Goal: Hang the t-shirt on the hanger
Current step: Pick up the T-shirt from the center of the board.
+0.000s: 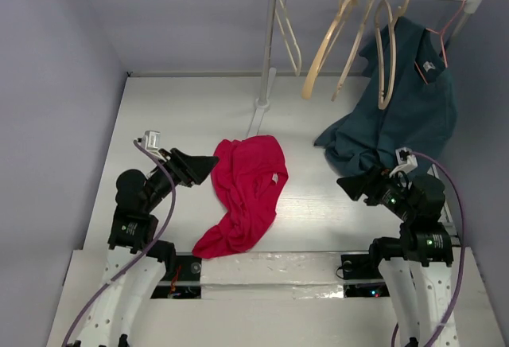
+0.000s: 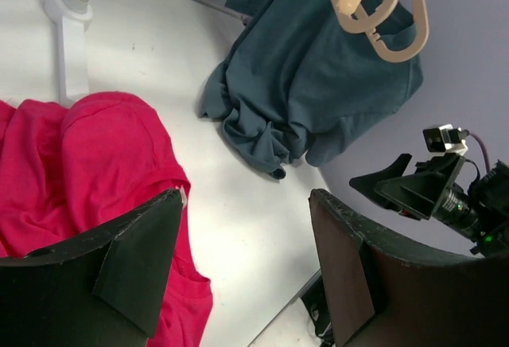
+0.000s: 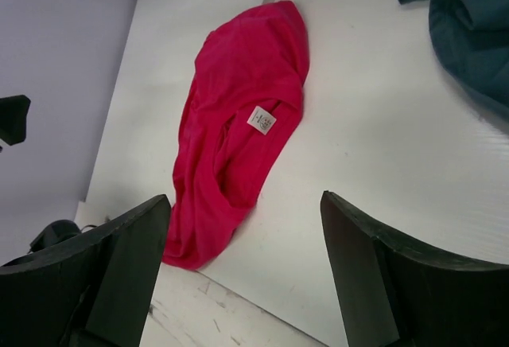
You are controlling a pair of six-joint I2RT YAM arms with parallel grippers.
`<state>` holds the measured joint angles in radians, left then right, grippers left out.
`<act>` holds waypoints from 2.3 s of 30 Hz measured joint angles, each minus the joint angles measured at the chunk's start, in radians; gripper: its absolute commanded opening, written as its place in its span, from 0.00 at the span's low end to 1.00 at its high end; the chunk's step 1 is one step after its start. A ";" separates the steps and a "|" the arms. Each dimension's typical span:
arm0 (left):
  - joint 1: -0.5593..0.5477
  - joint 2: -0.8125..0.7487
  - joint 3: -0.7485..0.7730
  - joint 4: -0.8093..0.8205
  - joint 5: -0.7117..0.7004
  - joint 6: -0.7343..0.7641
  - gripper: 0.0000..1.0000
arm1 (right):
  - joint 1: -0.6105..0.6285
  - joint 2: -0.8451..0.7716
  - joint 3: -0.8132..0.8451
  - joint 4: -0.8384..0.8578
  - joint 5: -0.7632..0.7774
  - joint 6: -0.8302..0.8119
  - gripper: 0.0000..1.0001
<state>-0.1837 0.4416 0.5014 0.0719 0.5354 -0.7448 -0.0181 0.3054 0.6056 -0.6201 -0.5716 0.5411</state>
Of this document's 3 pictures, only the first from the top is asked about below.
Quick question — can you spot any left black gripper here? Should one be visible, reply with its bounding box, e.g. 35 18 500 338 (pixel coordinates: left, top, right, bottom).
143 146 219 211

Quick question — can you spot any red t shirt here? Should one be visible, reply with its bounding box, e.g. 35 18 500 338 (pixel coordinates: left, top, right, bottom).
192 135 289 259

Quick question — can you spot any beige looped wooden hanger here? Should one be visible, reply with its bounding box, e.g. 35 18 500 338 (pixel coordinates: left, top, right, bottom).
375 0 413 111

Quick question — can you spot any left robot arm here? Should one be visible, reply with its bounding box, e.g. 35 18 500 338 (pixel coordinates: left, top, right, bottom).
62 148 219 346

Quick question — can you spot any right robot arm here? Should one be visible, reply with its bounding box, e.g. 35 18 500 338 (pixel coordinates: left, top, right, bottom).
337 166 459 346

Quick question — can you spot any dark teal t shirt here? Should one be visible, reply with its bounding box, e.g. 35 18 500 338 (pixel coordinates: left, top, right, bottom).
314 18 457 176

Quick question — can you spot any thin beige plastic hanger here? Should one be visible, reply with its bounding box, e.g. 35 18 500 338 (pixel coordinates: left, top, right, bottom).
274 0 302 76

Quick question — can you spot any slim beige wooden hanger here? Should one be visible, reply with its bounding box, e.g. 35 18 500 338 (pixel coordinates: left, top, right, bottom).
331 0 374 101

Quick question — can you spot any wide beige wooden hanger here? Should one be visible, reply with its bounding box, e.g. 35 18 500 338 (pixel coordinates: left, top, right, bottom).
301 0 358 99

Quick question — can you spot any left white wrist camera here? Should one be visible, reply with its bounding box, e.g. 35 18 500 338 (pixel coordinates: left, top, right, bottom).
134 130 161 154

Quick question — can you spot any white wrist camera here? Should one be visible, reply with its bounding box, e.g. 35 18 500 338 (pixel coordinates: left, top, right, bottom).
393 147 418 174
134 130 161 154

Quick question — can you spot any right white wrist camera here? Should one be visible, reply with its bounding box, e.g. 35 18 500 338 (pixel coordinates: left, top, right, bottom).
393 147 418 174

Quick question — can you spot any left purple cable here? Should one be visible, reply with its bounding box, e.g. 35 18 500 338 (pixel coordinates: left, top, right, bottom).
62 138 177 347

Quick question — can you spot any pink wire hanger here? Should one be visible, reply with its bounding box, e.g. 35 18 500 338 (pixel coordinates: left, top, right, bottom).
426 0 466 68

